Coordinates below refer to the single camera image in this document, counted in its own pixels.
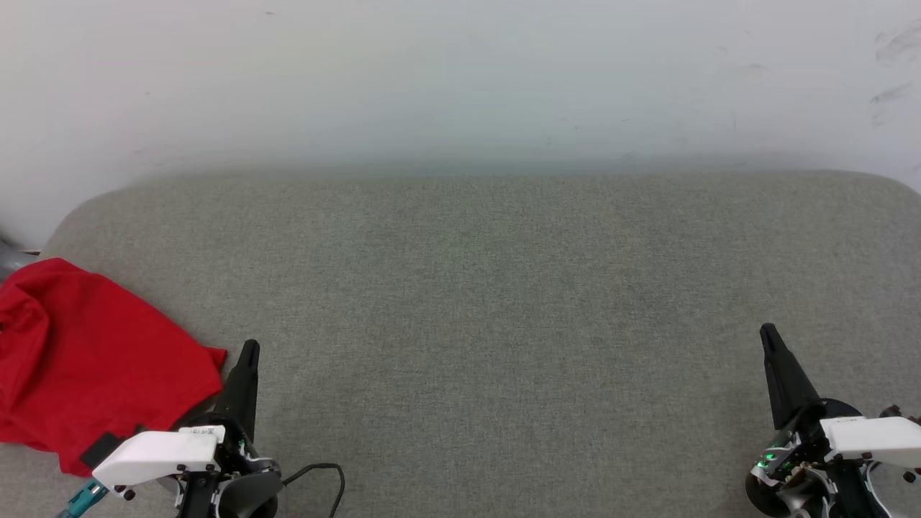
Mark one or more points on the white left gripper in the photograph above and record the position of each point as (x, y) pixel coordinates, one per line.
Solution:
(155, 453)

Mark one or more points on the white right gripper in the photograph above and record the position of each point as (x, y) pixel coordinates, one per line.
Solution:
(870, 437)

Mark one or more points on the red shirt with white trim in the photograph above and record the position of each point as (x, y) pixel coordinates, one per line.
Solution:
(93, 345)

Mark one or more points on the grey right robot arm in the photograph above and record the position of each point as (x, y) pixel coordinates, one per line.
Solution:
(802, 498)

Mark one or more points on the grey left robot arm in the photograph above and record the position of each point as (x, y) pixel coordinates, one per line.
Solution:
(248, 496)

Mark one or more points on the grey fabric sofa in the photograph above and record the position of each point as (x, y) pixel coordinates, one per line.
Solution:
(504, 324)

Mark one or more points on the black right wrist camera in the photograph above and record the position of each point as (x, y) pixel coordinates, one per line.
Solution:
(896, 412)

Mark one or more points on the grey metal frame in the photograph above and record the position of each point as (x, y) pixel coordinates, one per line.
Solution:
(11, 262)

